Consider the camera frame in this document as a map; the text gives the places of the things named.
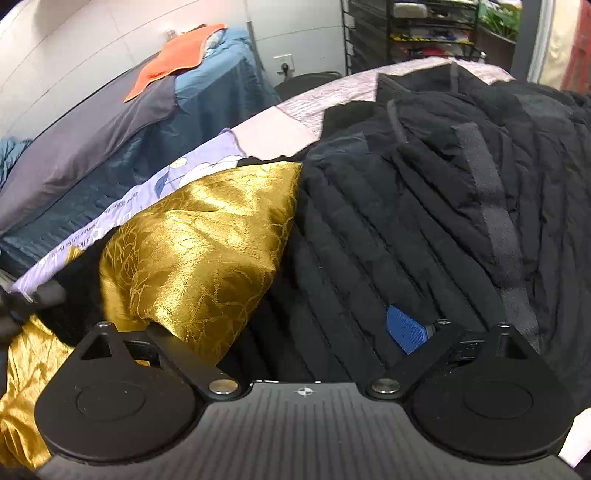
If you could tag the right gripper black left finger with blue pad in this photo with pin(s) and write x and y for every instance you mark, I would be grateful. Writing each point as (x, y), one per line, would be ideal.
(127, 395)

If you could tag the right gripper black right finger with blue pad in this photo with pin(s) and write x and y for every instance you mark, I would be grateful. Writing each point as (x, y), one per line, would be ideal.
(480, 395)

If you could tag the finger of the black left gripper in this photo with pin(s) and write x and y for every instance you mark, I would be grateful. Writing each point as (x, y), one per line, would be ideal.
(17, 307)

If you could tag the gold satin padded jacket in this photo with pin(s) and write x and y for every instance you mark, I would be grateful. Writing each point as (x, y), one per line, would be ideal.
(196, 262)

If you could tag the grey blanket on bed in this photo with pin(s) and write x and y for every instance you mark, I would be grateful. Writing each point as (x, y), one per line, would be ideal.
(79, 142)

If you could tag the black quilted jacket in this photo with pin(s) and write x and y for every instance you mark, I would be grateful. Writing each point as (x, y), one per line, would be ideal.
(450, 199)

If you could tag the purple floral bed sheet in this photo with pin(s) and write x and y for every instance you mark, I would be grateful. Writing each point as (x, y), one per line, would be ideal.
(218, 154)

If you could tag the orange cloth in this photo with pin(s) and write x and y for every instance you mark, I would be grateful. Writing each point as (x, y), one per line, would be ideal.
(183, 52)

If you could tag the potted green plant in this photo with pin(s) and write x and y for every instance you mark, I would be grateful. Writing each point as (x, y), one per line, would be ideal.
(497, 32)

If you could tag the black wire shelf rack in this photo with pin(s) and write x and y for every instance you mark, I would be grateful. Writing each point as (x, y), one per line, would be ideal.
(381, 33)

